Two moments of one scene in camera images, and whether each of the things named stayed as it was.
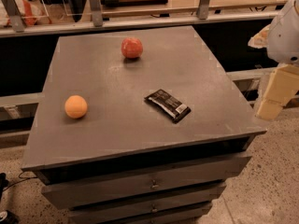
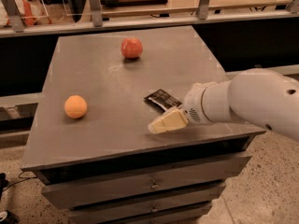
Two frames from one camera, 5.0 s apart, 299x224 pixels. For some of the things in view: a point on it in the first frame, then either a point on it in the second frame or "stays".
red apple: x=132 y=48 stays
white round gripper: x=284 y=36 -> x=193 y=103
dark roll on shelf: x=127 y=0 stays
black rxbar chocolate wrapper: x=163 y=102 stays
